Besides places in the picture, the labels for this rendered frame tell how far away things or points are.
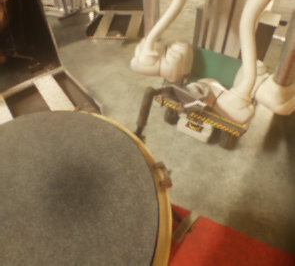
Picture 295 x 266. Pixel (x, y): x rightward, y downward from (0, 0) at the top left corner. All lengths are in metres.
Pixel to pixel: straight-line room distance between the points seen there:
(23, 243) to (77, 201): 0.14
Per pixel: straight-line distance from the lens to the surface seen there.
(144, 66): 1.09
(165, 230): 0.48
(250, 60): 0.89
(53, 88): 2.10
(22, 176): 0.60
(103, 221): 0.47
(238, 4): 1.39
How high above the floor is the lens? 1.25
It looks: 46 degrees down
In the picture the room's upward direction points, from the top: 1 degrees counter-clockwise
